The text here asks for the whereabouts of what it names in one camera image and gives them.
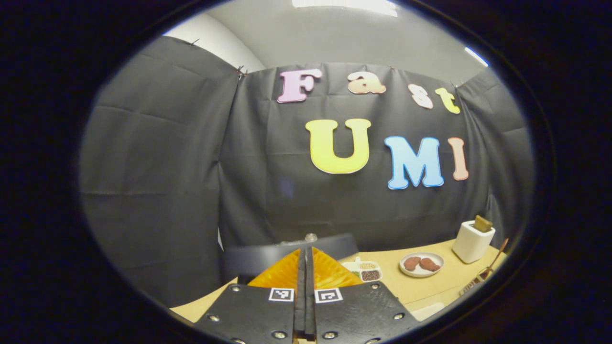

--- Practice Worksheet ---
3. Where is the small ceiling light panel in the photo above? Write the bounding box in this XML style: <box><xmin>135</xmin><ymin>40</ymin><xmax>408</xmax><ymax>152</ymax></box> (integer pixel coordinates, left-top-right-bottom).
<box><xmin>464</xmin><ymin>46</ymin><xmax>489</xmax><ymax>67</ymax></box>

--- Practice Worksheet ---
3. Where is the large ceiling light panel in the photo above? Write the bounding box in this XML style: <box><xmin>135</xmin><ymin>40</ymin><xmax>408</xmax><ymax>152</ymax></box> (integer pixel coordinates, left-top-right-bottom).
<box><xmin>292</xmin><ymin>0</ymin><xmax>398</xmax><ymax>17</ymax></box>

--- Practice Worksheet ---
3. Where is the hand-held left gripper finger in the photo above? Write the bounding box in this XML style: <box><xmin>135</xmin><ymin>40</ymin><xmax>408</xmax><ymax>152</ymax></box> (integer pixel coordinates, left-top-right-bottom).
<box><xmin>194</xmin><ymin>247</ymin><xmax>306</xmax><ymax>344</ymax></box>
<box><xmin>306</xmin><ymin>246</ymin><xmax>421</xmax><ymax>344</ymax></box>

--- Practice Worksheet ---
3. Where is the white toaster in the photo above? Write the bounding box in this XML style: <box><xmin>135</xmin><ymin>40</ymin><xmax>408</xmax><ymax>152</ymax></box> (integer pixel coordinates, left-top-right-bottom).
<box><xmin>452</xmin><ymin>220</ymin><xmax>496</xmax><ymax>264</ymax></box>

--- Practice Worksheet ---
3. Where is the black backdrop cloth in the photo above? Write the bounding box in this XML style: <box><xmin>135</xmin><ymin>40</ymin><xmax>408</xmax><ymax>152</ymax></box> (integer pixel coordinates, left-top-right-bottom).
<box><xmin>79</xmin><ymin>36</ymin><xmax>535</xmax><ymax>309</ymax></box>

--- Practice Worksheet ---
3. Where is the grey rice cooker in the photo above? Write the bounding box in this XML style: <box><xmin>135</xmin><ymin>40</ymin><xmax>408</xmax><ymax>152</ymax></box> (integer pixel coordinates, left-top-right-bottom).
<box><xmin>221</xmin><ymin>233</ymin><xmax>359</xmax><ymax>286</ymax></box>

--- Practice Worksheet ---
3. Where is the wire chopstick holder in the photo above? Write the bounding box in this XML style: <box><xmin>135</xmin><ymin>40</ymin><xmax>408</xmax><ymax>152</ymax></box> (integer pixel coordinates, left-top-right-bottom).
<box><xmin>459</xmin><ymin>268</ymin><xmax>495</xmax><ymax>298</ymax></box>

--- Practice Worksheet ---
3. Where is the brown wooden spoon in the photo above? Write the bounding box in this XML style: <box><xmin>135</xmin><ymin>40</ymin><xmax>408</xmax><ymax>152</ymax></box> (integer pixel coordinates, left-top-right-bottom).
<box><xmin>478</xmin><ymin>237</ymin><xmax>510</xmax><ymax>282</ymax></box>

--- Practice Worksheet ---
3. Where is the round white plate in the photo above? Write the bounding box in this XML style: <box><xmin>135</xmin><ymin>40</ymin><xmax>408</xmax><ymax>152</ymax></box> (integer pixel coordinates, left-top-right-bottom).
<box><xmin>399</xmin><ymin>252</ymin><xmax>445</xmax><ymax>278</ymax></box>

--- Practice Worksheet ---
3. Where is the white divided grain dish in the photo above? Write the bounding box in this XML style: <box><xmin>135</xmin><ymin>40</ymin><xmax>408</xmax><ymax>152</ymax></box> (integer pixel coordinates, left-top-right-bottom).
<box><xmin>342</xmin><ymin>257</ymin><xmax>383</xmax><ymax>283</ymax></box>

